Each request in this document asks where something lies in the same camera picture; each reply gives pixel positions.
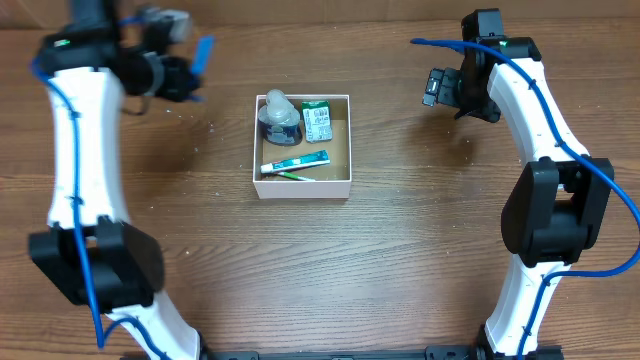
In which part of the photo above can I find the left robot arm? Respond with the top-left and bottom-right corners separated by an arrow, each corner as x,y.
28,0 -> 213,359

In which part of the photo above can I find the blue disposable razor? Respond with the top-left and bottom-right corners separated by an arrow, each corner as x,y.
189,35 -> 215,102

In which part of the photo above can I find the clear soap bottle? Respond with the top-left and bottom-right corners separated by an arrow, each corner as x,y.
258,89 -> 302,146

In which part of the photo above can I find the green toothbrush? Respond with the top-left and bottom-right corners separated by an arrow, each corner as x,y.
276,172 -> 316,182

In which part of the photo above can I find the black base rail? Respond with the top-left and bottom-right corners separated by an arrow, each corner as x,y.
119,342 -> 565,360

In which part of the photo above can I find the right blue cable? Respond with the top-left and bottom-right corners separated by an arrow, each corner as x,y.
409,37 -> 640,360

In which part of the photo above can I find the white cardboard box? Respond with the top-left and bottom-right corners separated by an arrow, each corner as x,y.
252,94 -> 353,199

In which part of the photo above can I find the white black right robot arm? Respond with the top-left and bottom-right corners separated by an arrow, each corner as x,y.
423,9 -> 610,359

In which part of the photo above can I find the green white soap box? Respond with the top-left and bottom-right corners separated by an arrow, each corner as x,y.
301,100 -> 333,143

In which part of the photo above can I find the toothpaste tube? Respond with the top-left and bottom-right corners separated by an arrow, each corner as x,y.
260,150 -> 331,174

